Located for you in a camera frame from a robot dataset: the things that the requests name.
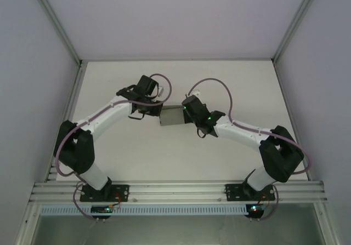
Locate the aluminium side rail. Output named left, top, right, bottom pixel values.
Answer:
left=43, top=60, right=88, bottom=183

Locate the right circuit board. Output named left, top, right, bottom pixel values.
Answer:
left=245, top=203, right=269, bottom=219

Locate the circuit board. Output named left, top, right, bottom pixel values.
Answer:
left=245, top=203, right=269, bottom=219
left=90, top=205, right=123, bottom=215

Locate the aluminium frame post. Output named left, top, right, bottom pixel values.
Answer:
left=29, top=0, right=84, bottom=65
left=271, top=0, right=323, bottom=64

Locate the aluminium left frame post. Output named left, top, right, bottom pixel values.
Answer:
left=29, top=0, right=84, bottom=65

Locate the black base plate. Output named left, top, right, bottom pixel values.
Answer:
left=79, top=184, right=130, bottom=202
left=224, top=183, right=276, bottom=202

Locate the aluminium left lower strut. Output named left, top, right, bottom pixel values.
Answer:
left=15, top=202, right=42, bottom=245

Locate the aluminium right lower strut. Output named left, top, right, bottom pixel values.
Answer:
left=314, top=201, right=338, bottom=245

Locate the aluminium mounting rail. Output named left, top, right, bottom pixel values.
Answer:
left=29, top=180, right=329, bottom=202

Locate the light blue slotted cable duct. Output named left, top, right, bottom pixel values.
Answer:
left=40, top=204, right=248, bottom=216

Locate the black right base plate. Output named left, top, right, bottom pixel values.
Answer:
left=224, top=183, right=276, bottom=202

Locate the grey paper box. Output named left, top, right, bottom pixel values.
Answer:
left=158, top=105, right=193, bottom=127

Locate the aluminium right frame post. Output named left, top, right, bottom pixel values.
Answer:
left=271, top=0, right=323, bottom=64

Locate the left circuit board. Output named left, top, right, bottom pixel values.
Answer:
left=90, top=205, right=123, bottom=215

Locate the aluminium strut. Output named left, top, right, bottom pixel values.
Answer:
left=15, top=202, right=42, bottom=245
left=314, top=201, right=338, bottom=245

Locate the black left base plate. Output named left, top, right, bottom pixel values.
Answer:
left=79, top=184, right=130, bottom=202

